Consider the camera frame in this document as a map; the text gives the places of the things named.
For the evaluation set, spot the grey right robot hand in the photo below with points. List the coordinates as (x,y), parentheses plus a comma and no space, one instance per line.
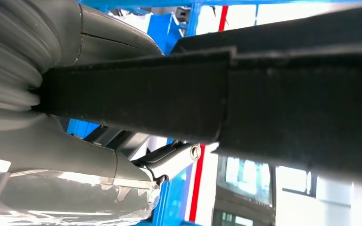
(59,162)

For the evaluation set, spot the blue metal shelf rack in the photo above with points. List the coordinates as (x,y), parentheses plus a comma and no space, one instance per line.
(162,31)

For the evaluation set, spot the red barrier belt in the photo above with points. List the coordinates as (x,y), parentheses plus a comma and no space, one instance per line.
(196,187)

